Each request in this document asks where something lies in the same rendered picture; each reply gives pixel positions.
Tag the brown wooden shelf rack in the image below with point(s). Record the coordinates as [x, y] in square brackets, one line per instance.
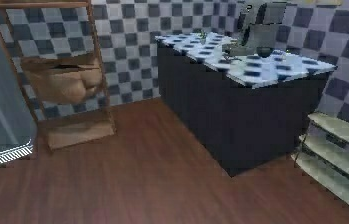
[78, 130]

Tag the black counter cabinet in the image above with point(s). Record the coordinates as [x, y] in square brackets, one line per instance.
[235, 123]

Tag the small green plant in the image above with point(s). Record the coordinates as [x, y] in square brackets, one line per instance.
[202, 36]

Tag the grey coffee machine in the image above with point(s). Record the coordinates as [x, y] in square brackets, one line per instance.
[260, 31]

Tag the black bowl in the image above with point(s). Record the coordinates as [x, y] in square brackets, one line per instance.
[264, 51]

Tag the pale green shelf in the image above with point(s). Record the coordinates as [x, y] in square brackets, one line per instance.
[338, 156]

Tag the tan cloth basket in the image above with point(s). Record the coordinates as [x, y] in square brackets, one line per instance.
[63, 81]

